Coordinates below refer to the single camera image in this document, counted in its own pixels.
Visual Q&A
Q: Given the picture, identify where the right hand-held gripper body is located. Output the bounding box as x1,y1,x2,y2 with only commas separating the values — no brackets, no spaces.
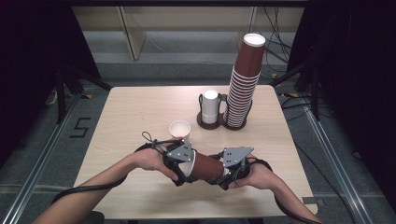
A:
217,146,255,191

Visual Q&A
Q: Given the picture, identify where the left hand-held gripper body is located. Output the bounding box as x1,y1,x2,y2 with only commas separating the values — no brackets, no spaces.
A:
162,141,193,188

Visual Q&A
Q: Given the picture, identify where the single brown paper cup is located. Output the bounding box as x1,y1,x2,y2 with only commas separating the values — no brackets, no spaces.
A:
180,150,231,182

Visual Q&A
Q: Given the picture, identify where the dark brown cup holder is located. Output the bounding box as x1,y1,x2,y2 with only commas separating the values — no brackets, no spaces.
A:
196,92,254,131

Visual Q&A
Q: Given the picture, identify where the stack of white paper cups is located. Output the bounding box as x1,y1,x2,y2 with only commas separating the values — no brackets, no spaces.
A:
201,90,219,125

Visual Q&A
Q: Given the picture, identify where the stack of brown paper cups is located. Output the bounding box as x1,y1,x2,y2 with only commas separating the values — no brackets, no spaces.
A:
222,33,267,129

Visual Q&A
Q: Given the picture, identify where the person's left hand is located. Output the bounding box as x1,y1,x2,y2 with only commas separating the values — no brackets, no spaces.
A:
133,136,184,182

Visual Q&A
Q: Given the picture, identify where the person's right hand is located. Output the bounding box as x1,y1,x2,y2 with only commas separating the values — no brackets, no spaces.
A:
230,154,276,189

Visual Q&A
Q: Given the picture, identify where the grey tape piece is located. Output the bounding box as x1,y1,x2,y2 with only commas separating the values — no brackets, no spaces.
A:
301,196,325,206

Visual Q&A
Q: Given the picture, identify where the black metal stand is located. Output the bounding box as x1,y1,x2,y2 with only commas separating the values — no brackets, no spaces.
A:
55,63,114,125
269,46,321,121

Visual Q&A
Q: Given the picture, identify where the black curtain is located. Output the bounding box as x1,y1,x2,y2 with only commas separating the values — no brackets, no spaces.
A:
0,0,103,166
287,0,396,214

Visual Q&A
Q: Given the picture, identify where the thin grey strap loop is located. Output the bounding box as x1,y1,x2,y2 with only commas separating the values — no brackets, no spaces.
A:
141,131,161,147

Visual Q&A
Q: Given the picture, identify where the right hand-held gripper black cable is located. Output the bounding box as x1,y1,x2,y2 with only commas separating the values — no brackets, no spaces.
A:
248,158,322,224

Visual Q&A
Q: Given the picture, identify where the hand-held gripper black cable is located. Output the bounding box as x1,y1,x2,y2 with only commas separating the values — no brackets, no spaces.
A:
248,158,322,224
50,138,185,205

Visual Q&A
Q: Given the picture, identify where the black floor cable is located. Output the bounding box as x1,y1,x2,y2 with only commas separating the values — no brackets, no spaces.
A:
292,140,357,224

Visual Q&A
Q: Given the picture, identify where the left hand-held gripper black cable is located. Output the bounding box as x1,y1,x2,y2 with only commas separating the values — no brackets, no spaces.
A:
50,138,185,205

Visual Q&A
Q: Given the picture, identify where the aluminium floor rail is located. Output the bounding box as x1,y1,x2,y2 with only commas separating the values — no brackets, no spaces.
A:
0,92,82,224
302,96,378,224

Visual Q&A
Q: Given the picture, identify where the bundle of black cables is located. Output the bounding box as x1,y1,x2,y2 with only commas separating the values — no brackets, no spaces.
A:
262,7,294,78

